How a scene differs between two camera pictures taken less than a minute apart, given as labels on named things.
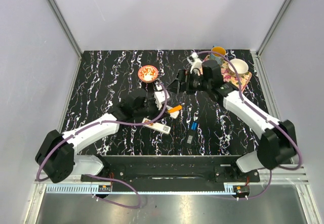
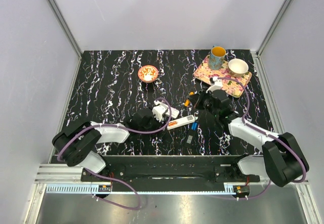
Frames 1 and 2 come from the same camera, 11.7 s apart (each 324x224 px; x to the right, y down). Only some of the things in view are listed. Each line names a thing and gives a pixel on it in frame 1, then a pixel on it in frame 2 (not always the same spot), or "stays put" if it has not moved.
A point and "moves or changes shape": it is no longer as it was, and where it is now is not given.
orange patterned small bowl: x=148 y=74 stays put
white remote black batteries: x=173 y=115 stays put
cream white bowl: x=241 y=66 stays put
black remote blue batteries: x=191 y=141 stays put
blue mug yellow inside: x=219 y=57 stays put
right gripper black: x=186 y=77 -> x=197 y=99
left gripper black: x=158 y=112 -> x=157 y=123
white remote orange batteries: x=157 y=126 moves or changes shape
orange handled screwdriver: x=176 y=108 -> x=187 y=102
